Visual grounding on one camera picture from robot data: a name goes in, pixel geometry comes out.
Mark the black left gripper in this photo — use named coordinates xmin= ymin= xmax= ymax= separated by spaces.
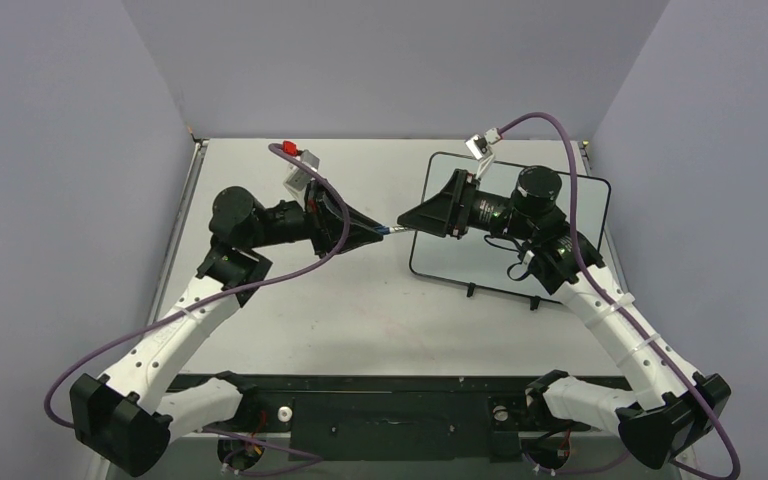
xmin=248 ymin=180 xmax=383 ymax=259

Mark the white whiteboard black frame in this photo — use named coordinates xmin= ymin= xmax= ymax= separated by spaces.
xmin=409 ymin=152 xmax=611 ymax=307

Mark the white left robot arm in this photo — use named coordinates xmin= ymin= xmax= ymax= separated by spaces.
xmin=69 ymin=180 xmax=390 ymax=477

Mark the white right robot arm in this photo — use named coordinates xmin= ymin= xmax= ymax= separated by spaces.
xmin=398 ymin=166 xmax=731 ymax=469

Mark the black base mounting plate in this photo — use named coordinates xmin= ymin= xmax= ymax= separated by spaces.
xmin=178 ymin=374 xmax=624 ymax=464

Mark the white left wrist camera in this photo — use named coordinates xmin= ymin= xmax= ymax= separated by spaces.
xmin=281 ymin=141 xmax=320 ymax=194

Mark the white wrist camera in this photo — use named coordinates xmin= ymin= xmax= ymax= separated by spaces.
xmin=281 ymin=141 xmax=320 ymax=194
xmin=464 ymin=128 xmax=502 ymax=180

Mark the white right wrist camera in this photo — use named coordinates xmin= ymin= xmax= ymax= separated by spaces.
xmin=464 ymin=128 xmax=502 ymax=180

